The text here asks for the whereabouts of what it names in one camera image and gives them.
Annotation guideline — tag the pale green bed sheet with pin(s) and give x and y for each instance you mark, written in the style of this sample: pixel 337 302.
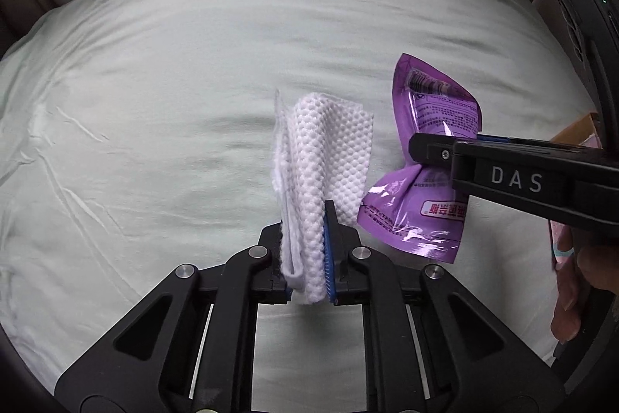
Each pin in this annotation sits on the pale green bed sheet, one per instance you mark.
pixel 169 103

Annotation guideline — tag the person's right hand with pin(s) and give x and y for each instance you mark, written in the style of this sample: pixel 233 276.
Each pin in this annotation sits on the person's right hand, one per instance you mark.
pixel 573 292

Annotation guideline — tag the white textured cloth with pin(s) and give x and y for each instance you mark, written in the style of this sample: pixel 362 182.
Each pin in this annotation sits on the white textured cloth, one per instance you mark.
pixel 329 151

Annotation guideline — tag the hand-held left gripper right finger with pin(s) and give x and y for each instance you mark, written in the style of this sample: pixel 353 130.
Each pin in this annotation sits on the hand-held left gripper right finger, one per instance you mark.
pixel 330 248

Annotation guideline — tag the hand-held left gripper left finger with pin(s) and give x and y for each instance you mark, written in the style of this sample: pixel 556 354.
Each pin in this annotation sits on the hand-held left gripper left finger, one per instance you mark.
pixel 268 251

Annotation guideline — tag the purple plastic packet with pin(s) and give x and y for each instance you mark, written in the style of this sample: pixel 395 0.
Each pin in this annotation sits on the purple plastic packet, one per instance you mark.
pixel 435 103

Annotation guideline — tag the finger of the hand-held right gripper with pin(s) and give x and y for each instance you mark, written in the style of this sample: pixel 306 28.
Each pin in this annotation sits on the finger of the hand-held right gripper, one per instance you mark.
pixel 493 137
pixel 512 180

